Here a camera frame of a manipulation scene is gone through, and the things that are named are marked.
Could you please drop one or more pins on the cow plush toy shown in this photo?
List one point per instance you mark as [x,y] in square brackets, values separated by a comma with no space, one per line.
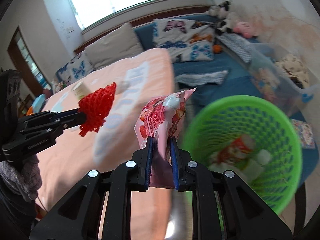
[225,17]

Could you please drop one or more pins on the butterfly pillow right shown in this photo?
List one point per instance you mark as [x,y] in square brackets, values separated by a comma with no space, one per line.
[185,40]

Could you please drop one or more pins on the beige cushion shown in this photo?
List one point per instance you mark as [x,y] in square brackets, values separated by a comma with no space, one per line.
[117,45]

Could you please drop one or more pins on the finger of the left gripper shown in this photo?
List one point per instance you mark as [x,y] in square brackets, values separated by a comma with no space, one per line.
[66,113]
[70,120]

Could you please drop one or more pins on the pink plush toy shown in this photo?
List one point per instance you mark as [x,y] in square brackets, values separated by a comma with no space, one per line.
[245,29]

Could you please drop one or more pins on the pink strawberry snack bag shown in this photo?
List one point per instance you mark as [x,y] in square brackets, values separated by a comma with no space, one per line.
[161,118]

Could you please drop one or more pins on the striped grey folded cloth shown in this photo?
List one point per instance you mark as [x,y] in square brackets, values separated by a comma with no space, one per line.
[238,45]

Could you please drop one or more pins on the white blue knitted cloth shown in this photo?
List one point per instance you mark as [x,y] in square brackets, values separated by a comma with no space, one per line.
[194,80]

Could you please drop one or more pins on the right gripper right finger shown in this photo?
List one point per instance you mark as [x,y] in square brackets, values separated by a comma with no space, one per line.
[182,180]

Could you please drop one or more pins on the blue sofa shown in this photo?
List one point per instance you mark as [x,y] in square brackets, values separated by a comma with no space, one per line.
[237,82]

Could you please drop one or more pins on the red foam fruit net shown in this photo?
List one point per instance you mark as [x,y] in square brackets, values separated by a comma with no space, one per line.
[96,106]

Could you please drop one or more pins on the butterfly pillow left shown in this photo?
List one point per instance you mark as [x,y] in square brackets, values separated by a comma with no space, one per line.
[74,70]

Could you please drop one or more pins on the pink hello blanket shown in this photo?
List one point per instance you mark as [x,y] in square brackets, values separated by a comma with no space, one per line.
[148,75]

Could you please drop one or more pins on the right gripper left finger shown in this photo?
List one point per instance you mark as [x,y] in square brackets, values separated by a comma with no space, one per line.
[143,160]

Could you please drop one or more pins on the small orange ball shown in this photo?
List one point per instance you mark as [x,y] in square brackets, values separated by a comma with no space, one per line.
[217,49]

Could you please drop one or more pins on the butterfly pillow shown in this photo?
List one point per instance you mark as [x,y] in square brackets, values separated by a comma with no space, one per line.
[74,70]
[185,40]

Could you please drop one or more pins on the white paper cup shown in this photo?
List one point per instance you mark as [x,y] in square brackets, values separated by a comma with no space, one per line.
[80,90]

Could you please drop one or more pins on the small clear plastic container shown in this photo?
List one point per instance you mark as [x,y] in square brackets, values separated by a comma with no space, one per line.
[121,86]

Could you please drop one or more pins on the green plastic trash basket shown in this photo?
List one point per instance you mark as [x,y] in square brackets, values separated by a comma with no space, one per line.
[253,138]

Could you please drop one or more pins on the grey knitted sleeve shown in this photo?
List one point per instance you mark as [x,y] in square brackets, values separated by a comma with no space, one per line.
[23,177]

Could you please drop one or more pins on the clear plastic storage box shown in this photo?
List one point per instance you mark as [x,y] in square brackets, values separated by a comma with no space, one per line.
[281,77]

